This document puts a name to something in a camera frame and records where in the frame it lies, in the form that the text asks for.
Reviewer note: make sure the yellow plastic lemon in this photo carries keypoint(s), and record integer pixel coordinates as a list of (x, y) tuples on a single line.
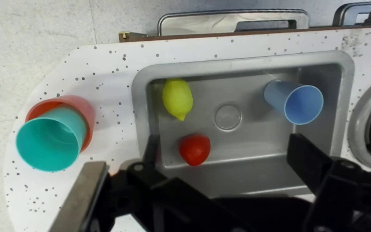
[(177, 100)]

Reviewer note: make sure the red plastic tomato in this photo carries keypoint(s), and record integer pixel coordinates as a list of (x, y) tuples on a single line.
[(195, 150)]

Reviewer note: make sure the blue plastic cup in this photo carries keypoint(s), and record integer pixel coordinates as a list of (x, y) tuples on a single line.
[(297, 103)]

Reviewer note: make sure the white speckled kitchen countertop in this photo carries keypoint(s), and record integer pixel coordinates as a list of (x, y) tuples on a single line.
[(109, 72)]

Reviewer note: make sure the red plastic cup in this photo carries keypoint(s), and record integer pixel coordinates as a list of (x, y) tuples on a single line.
[(81, 107)]

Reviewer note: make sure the round sink drain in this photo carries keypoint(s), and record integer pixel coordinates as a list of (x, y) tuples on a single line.
[(229, 118)]

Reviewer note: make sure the silver toy sink basin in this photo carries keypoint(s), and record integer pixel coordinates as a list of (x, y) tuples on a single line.
[(245, 78)]

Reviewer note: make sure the teal plastic cup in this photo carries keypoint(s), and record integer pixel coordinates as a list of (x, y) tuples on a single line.
[(51, 140)]

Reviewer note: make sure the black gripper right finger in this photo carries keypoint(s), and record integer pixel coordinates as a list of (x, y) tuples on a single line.
[(312, 163)]

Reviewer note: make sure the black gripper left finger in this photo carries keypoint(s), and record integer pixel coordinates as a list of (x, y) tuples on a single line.
[(153, 155)]

